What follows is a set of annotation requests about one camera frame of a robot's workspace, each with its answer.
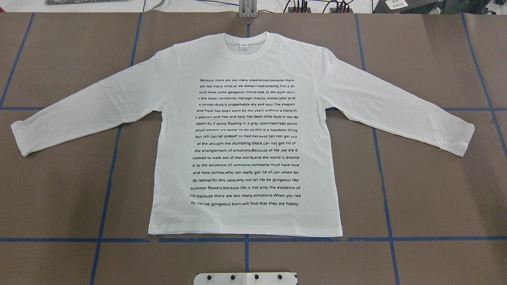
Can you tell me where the orange black adapter near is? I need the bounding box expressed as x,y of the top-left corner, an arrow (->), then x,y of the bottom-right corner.
326,0 -> 353,14

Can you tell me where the aluminium frame post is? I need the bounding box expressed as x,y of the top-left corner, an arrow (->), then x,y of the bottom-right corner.
238,0 -> 258,18

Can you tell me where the white long-sleeve printed shirt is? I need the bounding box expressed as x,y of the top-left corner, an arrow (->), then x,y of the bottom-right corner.
11,31 -> 475,238

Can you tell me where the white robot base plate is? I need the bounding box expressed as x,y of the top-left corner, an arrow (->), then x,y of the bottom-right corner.
193,272 -> 298,285

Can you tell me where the orange black adapter far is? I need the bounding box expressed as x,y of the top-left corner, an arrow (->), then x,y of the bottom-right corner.
284,0 -> 311,13

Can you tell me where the orange black adapter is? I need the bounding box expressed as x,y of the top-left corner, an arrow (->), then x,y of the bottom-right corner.
326,0 -> 353,14
284,0 -> 311,13

